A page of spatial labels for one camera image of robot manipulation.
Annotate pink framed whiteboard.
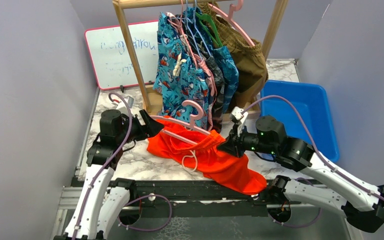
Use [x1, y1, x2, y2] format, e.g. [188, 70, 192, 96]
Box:
[84, 20, 159, 90]

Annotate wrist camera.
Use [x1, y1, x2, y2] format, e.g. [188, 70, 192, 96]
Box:
[229, 106, 249, 137]
[113, 96, 135, 116]

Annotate light blue shark shorts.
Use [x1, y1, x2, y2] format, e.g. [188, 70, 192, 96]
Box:
[152, 12, 210, 129]

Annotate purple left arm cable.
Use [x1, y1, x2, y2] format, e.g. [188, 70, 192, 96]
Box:
[71, 92, 173, 240]

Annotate dark blue patterned shorts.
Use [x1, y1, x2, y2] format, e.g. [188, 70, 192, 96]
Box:
[182, 11, 239, 114]

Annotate black metal base rail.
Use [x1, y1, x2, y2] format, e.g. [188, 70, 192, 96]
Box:
[57, 178, 354, 220]

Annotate pink patterned shorts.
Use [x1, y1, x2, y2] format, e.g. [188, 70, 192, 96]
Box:
[166, 12, 217, 130]

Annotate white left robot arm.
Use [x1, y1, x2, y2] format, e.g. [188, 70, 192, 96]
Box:
[54, 109, 164, 240]

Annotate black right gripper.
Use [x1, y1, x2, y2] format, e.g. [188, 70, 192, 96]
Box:
[217, 122, 277, 158]

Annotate khaki brown shorts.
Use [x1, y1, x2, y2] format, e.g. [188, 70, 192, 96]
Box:
[198, 3, 269, 108]

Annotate blue plastic bin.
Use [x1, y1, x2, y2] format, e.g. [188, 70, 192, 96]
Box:
[260, 79, 341, 164]

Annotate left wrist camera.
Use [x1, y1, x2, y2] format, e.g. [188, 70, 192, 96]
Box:
[113, 96, 135, 116]

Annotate pink plastic hanger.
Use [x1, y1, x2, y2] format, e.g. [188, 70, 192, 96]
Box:
[151, 100, 211, 145]

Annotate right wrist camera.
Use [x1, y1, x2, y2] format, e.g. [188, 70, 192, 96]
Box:
[229, 106, 249, 137]

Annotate orange mesh shorts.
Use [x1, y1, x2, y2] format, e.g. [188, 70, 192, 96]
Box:
[147, 119, 268, 196]

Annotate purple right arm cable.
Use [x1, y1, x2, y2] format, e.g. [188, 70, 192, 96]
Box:
[243, 95, 384, 229]

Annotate green hanger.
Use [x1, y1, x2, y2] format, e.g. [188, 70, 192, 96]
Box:
[195, 12, 224, 48]

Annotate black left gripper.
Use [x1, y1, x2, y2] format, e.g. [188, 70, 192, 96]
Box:
[117, 109, 165, 145]

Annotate light blue hanger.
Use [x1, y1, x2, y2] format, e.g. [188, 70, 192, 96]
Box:
[184, 0, 214, 59]

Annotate pink hanger under khaki shorts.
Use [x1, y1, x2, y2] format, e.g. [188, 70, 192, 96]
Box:
[208, 0, 255, 47]

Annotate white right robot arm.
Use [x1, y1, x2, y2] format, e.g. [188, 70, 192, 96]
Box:
[218, 115, 384, 233]

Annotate wooden clothes rack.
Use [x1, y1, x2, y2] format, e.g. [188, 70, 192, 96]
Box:
[112, 0, 289, 115]

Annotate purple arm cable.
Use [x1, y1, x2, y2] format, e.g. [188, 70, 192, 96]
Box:
[243, 95, 384, 229]
[71, 92, 173, 240]

